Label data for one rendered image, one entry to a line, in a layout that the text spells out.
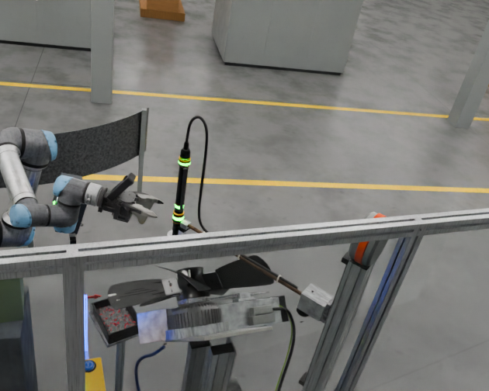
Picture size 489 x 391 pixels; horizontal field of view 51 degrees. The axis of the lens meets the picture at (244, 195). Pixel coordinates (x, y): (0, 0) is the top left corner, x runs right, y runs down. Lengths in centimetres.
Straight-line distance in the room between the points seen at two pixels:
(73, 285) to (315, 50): 758
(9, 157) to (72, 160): 199
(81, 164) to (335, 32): 542
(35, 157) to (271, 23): 635
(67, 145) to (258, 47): 488
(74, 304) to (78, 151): 283
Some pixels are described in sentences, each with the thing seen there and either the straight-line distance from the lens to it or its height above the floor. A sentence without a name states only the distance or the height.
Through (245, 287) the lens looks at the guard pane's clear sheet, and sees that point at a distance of 128.
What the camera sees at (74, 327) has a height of 184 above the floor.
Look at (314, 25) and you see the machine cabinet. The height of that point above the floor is 75.
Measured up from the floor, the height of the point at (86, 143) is 83.
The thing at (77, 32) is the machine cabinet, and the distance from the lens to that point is 803.
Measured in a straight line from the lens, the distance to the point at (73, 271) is 110.
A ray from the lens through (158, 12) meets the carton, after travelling 1005.
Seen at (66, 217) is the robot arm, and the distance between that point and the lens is 185.
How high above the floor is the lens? 276
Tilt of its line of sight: 33 degrees down
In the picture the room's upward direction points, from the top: 11 degrees clockwise
